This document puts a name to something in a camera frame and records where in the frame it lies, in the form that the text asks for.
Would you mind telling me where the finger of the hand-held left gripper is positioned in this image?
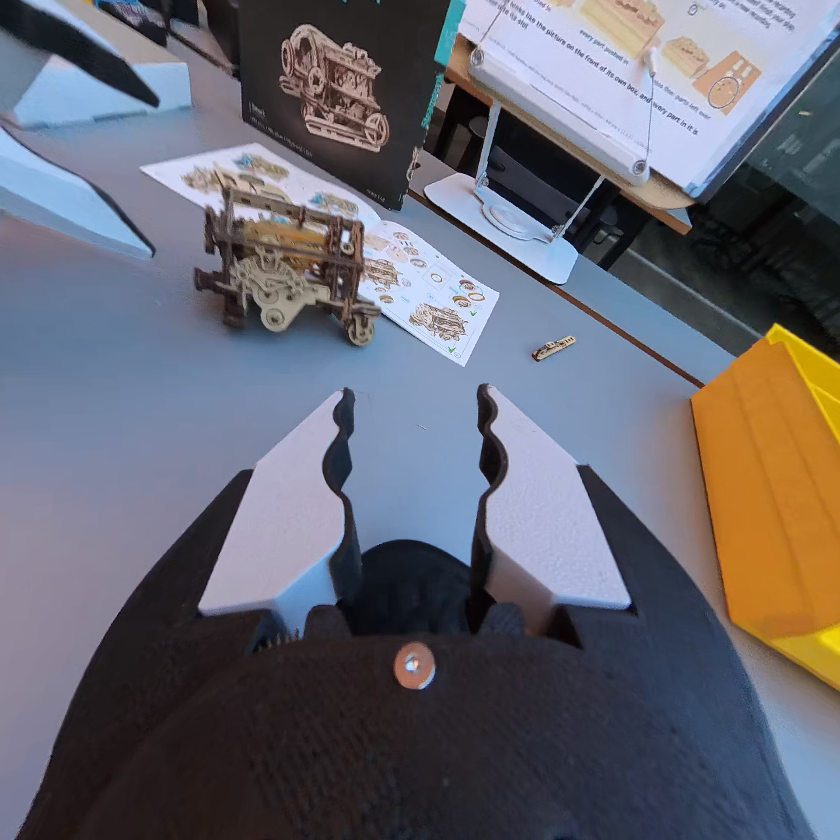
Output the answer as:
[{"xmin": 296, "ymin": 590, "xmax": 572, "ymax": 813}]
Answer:
[
  {"xmin": 0, "ymin": 123, "xmax": 157, "ymax": 261},
  {"xmin": 0, "ymin": 0, "xmax": 161, "ymax": 110}
]

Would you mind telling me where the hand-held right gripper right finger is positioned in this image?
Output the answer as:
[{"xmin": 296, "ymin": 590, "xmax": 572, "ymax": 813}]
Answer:
[{"xmin": 471, "ymin": 383, "xmax": 635, "ymax": 639}]

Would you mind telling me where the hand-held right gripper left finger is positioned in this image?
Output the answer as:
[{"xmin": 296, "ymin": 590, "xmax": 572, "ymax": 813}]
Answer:
[{"xmin": 197, "ymin": 387, "xmax": 363, "ymax": 621}]

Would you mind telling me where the black model packaging box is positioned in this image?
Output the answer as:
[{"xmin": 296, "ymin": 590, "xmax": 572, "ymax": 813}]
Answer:
[{"xmin": 237, "ymin": 0, "xmax": 468, "ymax": 213}]

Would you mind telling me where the printed instruction sheet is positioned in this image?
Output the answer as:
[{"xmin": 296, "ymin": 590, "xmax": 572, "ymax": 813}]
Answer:
[{"xmin": 454, "ymin": 0, "xmax": 840, "ymax": 203}]

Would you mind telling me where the wooden mechanical model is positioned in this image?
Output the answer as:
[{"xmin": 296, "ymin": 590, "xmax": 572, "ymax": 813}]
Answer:
[{"xmin": 193, "ymin": 186, "xmax": 383, "ymax": 348}]

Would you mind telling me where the white book stand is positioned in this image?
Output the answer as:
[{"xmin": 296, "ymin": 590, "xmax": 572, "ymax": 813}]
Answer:
[{"xmin": 423, "ymin": 45, "xmax": 655, "ymax": 286}]

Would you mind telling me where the yellow plastic bin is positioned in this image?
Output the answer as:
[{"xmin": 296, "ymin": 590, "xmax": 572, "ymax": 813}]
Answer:
[{"xmin": 689, "ymin": 322, "xmax": 840, "ymax": 692}]

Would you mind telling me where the model instruction booklet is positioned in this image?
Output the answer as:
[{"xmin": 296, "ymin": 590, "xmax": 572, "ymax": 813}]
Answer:
[{"xmin": 139, "ymin": 142, "xmax": 501, "ymax": 368}]

